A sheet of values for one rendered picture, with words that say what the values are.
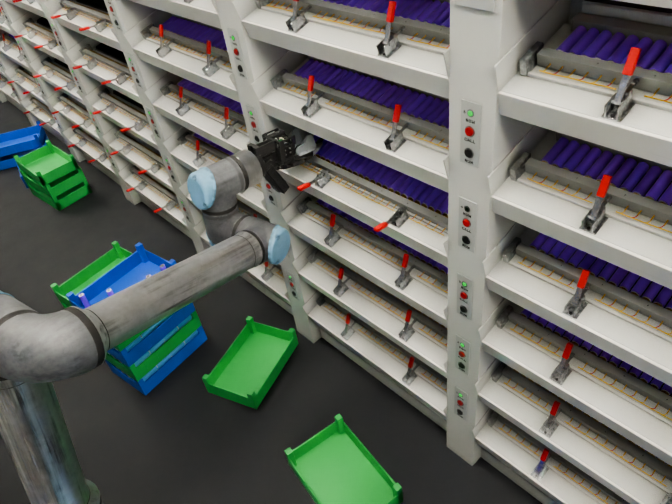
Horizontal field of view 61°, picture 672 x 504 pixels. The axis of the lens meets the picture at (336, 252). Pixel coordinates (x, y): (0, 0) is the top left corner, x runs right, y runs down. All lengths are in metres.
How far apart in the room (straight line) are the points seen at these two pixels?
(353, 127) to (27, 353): 0.78
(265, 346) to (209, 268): 0.96
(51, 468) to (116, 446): 0.74
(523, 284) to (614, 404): 0.30
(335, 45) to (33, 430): 0.94
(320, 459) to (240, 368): 0.47
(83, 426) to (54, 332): 1.17
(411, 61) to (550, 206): 0.35
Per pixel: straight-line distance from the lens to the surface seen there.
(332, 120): 1.34
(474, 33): 0.96
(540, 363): 1.31
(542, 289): 1.17
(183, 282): 1.16
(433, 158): 1.16
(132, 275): 2.10
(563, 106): 0.92
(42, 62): 3.49
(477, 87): 0.99
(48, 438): 1.29
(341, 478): 1.79
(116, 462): 2.04
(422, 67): 1.06
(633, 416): 1.27
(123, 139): 2.87
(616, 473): 1.44
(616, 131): 0.89
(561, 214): 1.03
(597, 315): 1.14
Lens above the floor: 1.58
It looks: 40 degrees down
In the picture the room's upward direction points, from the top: 9 degrees counter-clockwise
